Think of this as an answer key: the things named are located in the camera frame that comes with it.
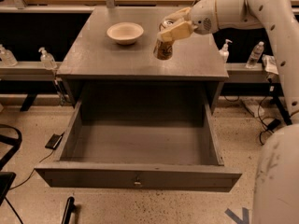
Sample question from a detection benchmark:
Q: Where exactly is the crumpled white cloth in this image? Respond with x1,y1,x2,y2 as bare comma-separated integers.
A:
262,54,278,75

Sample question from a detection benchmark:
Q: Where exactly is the sanitizer pump bottle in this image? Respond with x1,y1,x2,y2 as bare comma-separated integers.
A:
0,44,18,66
38,47,58,70
219,39,231,63

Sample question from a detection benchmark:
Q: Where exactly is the white bowl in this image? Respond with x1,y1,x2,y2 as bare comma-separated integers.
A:
107,22,144,45

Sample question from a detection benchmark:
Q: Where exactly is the grey cabinet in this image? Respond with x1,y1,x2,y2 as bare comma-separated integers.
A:
57,6,230,115

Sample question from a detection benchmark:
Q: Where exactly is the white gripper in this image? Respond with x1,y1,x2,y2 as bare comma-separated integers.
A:
157,0,218,42

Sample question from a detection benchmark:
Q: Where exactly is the black chair left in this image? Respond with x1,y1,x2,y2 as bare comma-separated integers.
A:
0,123,23,207

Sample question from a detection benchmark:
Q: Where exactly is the orange soda can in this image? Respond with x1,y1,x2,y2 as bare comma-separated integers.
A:
153,20,174,61

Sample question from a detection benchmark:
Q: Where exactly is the black cables right floor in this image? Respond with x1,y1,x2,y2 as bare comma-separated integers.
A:
256,93,283,147

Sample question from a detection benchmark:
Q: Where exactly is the sanitizer pump bottle right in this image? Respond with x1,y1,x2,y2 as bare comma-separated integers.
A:
219,39,231,63

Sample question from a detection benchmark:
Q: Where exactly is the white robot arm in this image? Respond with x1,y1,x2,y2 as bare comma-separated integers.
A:
154,0,299,224

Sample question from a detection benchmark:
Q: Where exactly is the clear water bottle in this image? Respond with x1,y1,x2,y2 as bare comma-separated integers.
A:
246,41,264,68

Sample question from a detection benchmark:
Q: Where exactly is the black power adapter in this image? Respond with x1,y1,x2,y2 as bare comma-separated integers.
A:
45,134,63,150

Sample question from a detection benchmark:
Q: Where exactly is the black floor handle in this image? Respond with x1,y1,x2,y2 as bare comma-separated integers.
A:
62,197,76,224

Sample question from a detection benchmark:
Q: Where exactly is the open grey top drawer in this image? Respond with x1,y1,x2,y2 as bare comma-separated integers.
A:
35,99,243,193

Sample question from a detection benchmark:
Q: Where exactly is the sanitizer pump bottle far left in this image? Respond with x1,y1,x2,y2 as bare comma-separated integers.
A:
0,44,18,66

